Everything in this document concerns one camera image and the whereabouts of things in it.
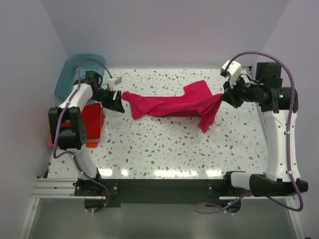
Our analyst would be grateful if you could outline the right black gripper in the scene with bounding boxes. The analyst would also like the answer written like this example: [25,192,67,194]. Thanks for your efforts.
[220,73,262,109]

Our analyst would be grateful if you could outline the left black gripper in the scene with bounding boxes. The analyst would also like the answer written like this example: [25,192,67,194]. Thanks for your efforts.
[91,88,125,113]

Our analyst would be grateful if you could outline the magenta t-shirt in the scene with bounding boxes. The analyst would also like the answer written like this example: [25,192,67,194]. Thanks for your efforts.
[122,80,223,133]

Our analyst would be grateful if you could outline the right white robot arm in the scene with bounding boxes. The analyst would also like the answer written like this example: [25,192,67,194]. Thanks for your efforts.
[220,61,309,197]

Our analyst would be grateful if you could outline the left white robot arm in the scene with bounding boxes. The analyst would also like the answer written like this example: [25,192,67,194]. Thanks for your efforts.
[48,71,125,195]

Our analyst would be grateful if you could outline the folded red t-shirt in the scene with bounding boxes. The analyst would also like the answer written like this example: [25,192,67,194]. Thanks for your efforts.
[48,103,103,149]

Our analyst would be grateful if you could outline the teal plastic bin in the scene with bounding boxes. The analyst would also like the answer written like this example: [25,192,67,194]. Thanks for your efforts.
[54,54,106,102]

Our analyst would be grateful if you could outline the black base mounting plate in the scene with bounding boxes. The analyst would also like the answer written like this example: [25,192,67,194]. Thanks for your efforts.
[73,179,251,209]

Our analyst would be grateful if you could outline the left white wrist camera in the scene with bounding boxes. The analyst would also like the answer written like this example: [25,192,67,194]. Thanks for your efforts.
[107,77,122,88]

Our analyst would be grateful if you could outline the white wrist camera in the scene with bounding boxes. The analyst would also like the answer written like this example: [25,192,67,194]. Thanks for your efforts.
[107,77,122,88]
[220,60,242,87]

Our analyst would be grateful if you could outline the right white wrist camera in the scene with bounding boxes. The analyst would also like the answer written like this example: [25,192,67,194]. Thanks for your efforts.
[220,60,242,87]

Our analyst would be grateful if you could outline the aluminium frame rail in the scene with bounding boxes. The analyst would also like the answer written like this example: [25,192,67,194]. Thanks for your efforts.
[31,177,83,199]

